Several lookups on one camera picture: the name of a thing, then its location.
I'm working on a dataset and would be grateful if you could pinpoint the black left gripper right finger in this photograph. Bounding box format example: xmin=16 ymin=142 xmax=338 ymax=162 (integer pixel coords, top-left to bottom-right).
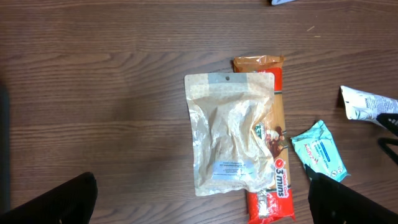
xmin=305 ymin=166 xmax=397 ymax=224

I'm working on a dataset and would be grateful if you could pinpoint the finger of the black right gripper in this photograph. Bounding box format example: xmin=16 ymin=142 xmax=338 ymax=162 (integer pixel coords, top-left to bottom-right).
xmin=376 ymin=113 xmax=398 ymax=136
xmin=377 ymin=138 xmax=398 ymax=165

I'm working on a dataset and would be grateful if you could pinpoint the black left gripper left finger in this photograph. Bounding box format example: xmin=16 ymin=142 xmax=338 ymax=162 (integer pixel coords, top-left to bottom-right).
xmin=1 ymin=172 xmax=98 ymax=224

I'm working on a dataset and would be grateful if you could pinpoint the white Pantene shampoo tube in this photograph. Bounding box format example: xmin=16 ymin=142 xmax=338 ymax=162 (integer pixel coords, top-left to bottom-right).
xmin=340 ymin=86 xmax=397 ymax=126

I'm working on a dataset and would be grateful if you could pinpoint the orange spaghetti packet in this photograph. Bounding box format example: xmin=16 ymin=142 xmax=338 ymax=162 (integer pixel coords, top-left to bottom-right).
xmin=233 ymin=55 xmax=295 ymax=224

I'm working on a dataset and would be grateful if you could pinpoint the teal wet wipes packet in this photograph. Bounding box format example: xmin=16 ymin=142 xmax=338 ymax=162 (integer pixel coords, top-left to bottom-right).
xmin=291 ymin=120 xmax=349 ymax=182

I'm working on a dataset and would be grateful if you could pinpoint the clear pouch of brown powder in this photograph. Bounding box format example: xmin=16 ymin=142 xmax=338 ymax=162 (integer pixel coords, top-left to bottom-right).
xmin=184 ymin=72 xmax=275 ymax=197

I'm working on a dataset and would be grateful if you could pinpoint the white barcode scanner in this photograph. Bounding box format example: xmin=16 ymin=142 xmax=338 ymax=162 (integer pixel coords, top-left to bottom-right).
xmin=271 ymin=0 xmax=295 ymax=6

